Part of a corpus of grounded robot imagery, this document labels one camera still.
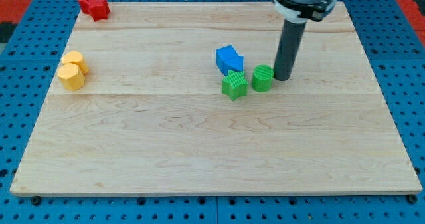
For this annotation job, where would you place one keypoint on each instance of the blue cube block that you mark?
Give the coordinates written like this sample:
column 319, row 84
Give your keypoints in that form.
column 223, row 54

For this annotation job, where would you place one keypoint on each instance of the green star block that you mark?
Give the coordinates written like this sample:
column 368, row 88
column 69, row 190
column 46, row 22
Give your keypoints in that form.
column 235, row 85

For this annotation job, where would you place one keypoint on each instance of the green cylinder block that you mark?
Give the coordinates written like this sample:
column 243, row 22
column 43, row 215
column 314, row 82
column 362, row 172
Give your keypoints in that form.
column 262, row 78

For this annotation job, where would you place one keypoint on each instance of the light wooden board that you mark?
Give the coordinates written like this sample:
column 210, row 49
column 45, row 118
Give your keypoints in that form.
column 151, row 119

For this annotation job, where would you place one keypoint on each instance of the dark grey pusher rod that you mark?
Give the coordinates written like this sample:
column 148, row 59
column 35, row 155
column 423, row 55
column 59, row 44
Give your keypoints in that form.
column 289, row 43

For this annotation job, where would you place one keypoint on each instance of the yellow hexagon block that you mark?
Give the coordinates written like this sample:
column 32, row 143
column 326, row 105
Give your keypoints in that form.
column 71, row 77

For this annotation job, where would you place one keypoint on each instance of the yellow rounded block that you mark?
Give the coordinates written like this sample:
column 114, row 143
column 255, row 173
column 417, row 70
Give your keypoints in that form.
column 77, row 58

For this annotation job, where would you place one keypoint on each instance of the red pentagon block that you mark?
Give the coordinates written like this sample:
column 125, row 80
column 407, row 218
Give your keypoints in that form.
column 98, row 9

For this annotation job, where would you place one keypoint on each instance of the red cylinder block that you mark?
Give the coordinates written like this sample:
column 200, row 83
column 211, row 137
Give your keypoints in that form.
column 84, row 0

